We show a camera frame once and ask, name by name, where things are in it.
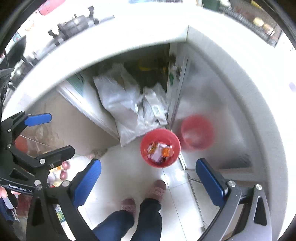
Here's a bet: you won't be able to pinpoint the person's right slipper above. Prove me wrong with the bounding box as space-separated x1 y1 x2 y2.
146 180 167 203

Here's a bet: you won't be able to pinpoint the black wire rack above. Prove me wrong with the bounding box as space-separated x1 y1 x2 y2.
219 0 282 47

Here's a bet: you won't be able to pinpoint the person's legs in jeans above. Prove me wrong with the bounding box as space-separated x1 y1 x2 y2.
93 198 162 240

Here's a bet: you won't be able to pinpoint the black gas stove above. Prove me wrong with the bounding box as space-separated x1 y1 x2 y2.
21 6 114 65

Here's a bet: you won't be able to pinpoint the person's left hand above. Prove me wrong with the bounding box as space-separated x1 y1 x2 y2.
0 186 22 199

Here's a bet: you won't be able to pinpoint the white woven sack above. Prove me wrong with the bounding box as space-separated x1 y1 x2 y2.
93 63 168 147

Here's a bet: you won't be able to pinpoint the red trash bin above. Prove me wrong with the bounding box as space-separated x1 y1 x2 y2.
140 128 181 168

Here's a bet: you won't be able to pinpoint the black wok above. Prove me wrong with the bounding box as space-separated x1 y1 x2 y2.
6 36 27 68

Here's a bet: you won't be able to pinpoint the metal cabinet door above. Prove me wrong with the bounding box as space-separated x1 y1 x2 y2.
171 43 264 173

